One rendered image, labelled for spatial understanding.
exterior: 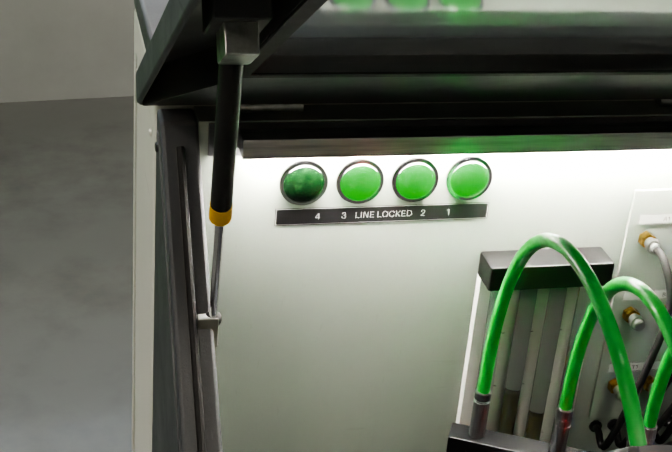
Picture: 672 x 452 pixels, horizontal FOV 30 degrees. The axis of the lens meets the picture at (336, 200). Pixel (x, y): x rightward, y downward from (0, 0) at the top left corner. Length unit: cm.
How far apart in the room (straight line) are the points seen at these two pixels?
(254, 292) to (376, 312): 14
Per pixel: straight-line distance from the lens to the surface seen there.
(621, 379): 106
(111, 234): 410
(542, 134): 132
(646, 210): 144
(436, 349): 145
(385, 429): 149
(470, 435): 142
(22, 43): 503
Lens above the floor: 194
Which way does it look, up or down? 26 degrees down
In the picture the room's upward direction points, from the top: 5 degrees clockwise
